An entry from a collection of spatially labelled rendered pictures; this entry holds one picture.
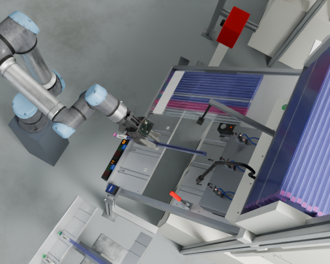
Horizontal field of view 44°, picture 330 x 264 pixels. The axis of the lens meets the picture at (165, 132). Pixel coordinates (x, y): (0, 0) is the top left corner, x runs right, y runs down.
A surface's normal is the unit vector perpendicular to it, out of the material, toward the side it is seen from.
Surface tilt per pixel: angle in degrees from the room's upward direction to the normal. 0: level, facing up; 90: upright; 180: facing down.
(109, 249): 0
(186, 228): 0
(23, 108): 7
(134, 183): 43
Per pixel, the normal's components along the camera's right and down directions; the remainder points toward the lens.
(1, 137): 0.12, -0.30
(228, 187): -0.52, -0.53
